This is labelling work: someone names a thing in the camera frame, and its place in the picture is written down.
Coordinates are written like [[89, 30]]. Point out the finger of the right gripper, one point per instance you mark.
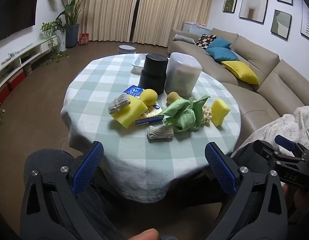
[[285, 143]]

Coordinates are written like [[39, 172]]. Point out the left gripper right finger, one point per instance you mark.
[[256, 207]]

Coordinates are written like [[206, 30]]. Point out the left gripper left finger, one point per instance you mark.
[[40, 218]]

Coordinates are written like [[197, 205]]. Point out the small yellow sponge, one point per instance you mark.
[[219, 111]]

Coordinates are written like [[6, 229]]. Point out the green cloth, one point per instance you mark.
[[184, 114]]

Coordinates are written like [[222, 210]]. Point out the large yellow sponge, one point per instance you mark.
[[130, 113]]

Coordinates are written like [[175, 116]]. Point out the grey knitted cloth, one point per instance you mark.
[[160, 132], [119, 103]]

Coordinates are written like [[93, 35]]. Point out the yellow tissue pack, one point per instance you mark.
[[150, 116]]

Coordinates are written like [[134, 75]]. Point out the yellow egg sponge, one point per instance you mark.
[[149, 97]]

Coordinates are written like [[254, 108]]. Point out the blue tissue pack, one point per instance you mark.
[[134, 91]]

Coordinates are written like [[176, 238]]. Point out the operator hand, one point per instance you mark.
[[150, 234]]

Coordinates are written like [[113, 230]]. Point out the white floral blanket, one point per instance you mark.
[[294, 127]]

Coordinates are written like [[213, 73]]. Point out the beige sectional sofa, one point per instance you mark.
[[281, 89]]

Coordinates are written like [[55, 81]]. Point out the black chair seat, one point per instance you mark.
[[94, 200]]

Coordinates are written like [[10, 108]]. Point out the yellow cushion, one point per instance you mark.
[[242, 71]]

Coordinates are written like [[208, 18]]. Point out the near blue cushion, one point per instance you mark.
[[220, 54]]

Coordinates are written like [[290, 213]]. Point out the blue cushion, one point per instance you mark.
[[220, 54], [220, 43]]

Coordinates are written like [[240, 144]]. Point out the far blue cushion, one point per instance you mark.
[[220, 43]]

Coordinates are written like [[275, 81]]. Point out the translucent plastic container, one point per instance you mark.
[[183, 71]]

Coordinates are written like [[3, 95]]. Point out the patterned black white cushion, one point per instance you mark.
[[205, 40]]

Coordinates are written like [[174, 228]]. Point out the white tv cabinet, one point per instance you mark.
[[15, 64]]

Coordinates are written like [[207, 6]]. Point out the black cylinder container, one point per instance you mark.
[[154, 73]]

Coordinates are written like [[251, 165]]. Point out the grey folded blanket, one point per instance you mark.
[[182, 38]]

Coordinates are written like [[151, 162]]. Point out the white plastic tray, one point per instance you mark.
[[138, 64]]

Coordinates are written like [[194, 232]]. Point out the red bag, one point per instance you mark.
[[83, 39]]

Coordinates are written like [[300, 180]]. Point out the grey trash bin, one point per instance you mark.
[[126, 49]]

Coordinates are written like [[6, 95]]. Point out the trailing ivy plant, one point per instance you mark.
[[53, 32]]

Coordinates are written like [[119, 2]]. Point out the beige curtains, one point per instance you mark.
[[141, 21]]

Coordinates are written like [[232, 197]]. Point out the tall potted plant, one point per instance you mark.
[[71, 13]]

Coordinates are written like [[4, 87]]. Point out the black television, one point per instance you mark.
[[16, 15]]

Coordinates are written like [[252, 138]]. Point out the striped wall picture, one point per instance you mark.
[[305, 20]]

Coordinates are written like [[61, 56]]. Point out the lower abstract wall picture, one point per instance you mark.
[[281, 24]]

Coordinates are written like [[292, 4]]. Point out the large arch wall picture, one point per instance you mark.
[[253, 10]]

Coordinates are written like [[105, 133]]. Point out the small green wall picture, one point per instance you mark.
[[229, 6]]

